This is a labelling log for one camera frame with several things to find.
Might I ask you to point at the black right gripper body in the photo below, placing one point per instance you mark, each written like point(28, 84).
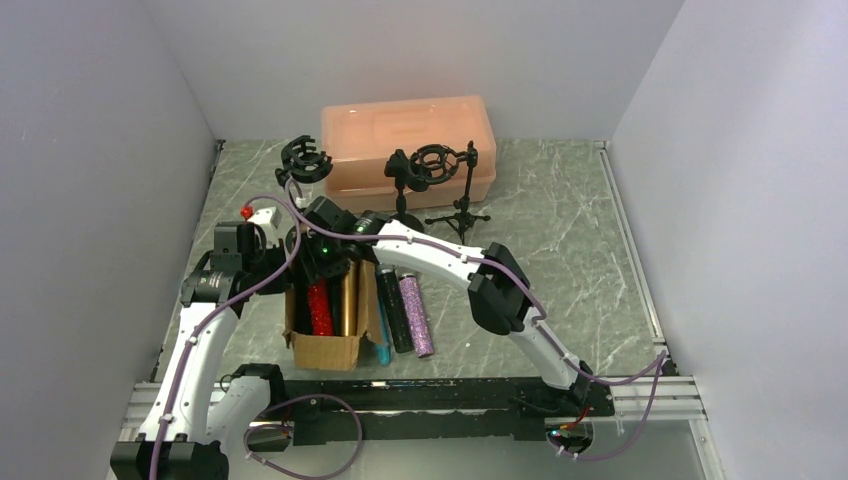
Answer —
point(318, 216)

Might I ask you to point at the red glitter microphone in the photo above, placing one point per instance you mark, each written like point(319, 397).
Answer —
point(318, 301)

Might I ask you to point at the brown cardboard box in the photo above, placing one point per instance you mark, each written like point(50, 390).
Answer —
point(337, 353)

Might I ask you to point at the purple glitter microphone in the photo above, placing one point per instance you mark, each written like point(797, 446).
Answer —
point(416, 315)

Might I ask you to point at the black glitter microphone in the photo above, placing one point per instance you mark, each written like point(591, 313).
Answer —
point(393, 305)

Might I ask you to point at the blue plastic microphone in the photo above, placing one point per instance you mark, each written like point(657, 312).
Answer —
point(383, 348)

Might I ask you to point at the black clip round-base stand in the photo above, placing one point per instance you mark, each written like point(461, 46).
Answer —
point(407, 174)

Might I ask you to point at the black tripod shock mount stand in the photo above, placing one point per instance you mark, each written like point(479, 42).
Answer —
point(436, 164)

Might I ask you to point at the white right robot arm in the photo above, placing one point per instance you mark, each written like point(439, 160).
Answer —
point(499, 294)

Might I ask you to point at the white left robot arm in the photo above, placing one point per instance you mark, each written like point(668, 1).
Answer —
point(185, 435)

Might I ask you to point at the black silver-head microphone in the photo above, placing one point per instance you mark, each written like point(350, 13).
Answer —
point(302, 322)

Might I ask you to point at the slim black microphone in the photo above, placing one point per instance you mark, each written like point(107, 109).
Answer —
point(335, 302)

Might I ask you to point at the gold microphone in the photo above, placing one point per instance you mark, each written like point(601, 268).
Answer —
point(349, 301)

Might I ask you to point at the pink plastic storage box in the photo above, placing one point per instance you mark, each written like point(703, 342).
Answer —
point(360, 138)

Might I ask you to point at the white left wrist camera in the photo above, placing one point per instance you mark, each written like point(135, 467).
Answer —
point(268, 219)

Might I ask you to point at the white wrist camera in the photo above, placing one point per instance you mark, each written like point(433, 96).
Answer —
point(299, 200)
point(268, 219)

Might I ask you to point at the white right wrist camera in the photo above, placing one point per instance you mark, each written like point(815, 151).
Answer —
point(299, 200)

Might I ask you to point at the black shock mount round-base stand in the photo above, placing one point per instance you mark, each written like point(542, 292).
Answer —
point(302, 162)

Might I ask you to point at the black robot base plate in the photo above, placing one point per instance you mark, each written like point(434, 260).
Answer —
point(521, 408)

